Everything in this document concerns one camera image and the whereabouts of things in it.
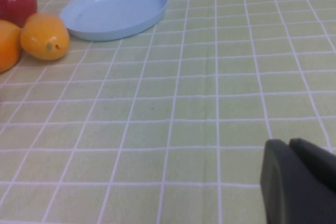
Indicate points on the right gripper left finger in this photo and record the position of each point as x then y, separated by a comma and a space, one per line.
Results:
288, 190

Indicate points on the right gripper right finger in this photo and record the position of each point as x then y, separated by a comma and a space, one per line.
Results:
317, 161

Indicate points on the yellow mango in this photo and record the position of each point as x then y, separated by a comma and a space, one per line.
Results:
43, 36

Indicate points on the orange mango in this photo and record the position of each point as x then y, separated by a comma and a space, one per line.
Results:
8, 45

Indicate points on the red apple with stem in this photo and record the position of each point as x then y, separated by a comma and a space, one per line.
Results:
15, 1

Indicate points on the light blue plate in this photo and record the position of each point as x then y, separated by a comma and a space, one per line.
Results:
115, 14

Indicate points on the green checked tablecloth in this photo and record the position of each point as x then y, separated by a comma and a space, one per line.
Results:
157, 116

